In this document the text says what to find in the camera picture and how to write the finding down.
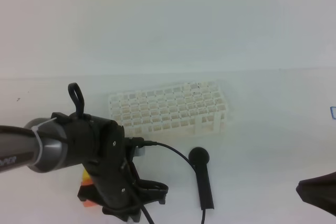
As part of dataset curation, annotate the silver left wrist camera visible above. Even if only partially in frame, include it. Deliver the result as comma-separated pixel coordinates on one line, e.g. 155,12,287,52
134,146,145,157

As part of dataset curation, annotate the yellow foam cube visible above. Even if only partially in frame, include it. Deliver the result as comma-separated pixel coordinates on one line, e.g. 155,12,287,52
82,169,90,181

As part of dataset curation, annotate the orange foam cube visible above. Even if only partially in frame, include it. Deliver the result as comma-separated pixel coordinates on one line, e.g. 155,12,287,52
81,179,97,207

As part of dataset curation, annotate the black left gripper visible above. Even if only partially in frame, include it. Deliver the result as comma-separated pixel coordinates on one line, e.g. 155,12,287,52
65,113,169,222

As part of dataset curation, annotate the black plastic scoop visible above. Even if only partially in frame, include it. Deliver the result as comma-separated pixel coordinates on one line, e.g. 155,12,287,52
188,147,214,210

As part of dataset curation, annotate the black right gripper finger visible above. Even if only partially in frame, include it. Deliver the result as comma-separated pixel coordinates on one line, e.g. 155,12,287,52
296,173,336,213

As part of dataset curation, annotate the white test tube rack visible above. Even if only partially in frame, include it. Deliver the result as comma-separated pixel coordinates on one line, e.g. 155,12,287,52
109,81,227,137

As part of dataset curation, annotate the blue outlined label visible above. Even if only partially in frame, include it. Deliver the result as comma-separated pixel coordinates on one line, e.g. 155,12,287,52
330,106,336,120

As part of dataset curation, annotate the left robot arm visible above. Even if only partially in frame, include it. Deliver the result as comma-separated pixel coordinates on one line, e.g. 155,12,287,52
1,113,168,222

